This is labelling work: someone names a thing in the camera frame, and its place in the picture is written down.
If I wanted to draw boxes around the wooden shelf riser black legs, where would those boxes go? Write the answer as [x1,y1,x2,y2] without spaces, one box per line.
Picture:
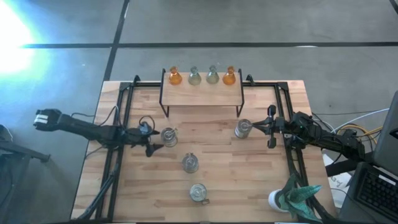
[159,68,246,118]

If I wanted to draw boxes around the clear glass flask bottom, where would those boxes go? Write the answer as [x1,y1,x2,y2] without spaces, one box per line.
[189,182,208,202]

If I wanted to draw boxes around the white cable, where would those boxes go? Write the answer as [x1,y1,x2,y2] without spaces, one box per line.
[322,108,390,151]

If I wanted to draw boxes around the green plant in white pot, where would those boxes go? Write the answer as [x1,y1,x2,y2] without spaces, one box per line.
[268,174,323,223]

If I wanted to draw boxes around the dark metal stand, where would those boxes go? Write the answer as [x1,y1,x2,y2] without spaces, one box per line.
[0,124,51,163]

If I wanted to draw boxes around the white paper sheet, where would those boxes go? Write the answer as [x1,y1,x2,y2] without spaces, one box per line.
[322,154,352,209]

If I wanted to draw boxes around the yellow cable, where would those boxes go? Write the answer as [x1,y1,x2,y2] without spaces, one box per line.
[334,124,384,153]

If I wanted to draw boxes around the clear glass candlestick holder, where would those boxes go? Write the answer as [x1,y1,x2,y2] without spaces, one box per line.
[206,64,220,85]
[188,65,202,86]

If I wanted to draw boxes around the clear glass flask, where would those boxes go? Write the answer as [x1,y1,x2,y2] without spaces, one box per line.
[234,118,254,139]
[182,152,200,174]
[189,182,208,202]
[160,126,179,148]

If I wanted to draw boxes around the black left wrist camera cable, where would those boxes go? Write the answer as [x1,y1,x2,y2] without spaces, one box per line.
[138,114,156,130]

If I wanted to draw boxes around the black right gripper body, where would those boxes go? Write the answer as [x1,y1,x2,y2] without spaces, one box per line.
[267,105,286,149]

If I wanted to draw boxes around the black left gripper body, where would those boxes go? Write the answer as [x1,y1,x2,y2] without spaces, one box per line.
[126,124,154,158]

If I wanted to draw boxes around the amber glass candlestick holder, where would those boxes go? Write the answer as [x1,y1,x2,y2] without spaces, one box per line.
[169,65,183,86]
[222,65,237,86]

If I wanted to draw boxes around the dark grey laptop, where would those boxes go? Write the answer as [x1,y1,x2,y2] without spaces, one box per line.
[337,90,398,224]

